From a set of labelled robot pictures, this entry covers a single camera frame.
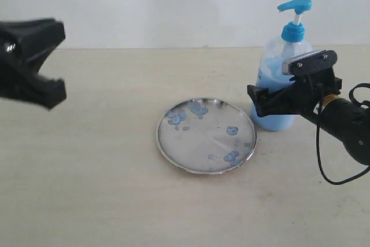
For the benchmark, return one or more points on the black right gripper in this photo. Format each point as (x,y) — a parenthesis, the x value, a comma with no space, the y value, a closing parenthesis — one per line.
(305,95)

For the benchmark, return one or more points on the blue soap pump bottle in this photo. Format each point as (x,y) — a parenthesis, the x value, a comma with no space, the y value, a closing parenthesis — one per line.
(290,43)

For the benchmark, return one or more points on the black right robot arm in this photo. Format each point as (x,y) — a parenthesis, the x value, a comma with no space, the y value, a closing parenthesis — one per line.
(347,122)

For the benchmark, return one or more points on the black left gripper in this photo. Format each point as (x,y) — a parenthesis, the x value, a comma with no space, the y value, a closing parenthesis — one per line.
(24,46)

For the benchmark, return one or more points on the round stainless steel plate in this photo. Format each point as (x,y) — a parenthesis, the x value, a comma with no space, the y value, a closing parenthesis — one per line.
(206,136)

